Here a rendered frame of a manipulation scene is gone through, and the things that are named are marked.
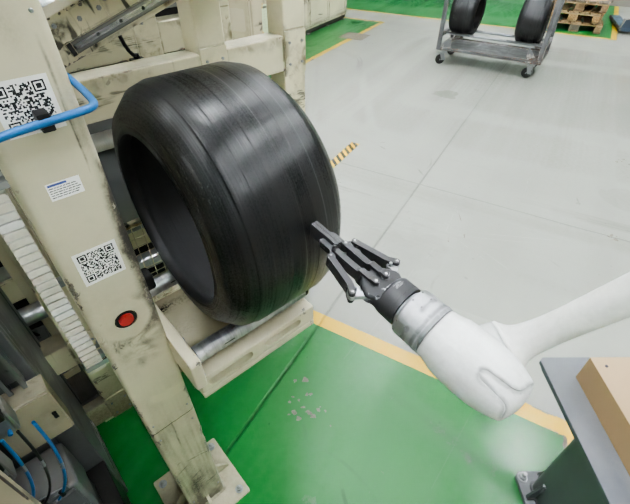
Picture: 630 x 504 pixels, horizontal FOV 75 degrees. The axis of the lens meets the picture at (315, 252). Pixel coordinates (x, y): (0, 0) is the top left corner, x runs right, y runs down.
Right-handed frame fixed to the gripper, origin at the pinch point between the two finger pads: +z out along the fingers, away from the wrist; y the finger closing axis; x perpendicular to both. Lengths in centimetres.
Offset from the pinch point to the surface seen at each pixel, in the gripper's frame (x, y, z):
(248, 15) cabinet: 105, -245, 379
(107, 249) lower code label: 3.0, 32.2, 23.5
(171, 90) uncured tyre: -18.5, 11.4, 31.5
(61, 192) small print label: -10.2, 35.0, 25.4
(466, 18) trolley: 102, -479, 249
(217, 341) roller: 34.1, 19.0, 12.3
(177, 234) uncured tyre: 32, 10, 48
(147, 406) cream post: 51, 38, 17
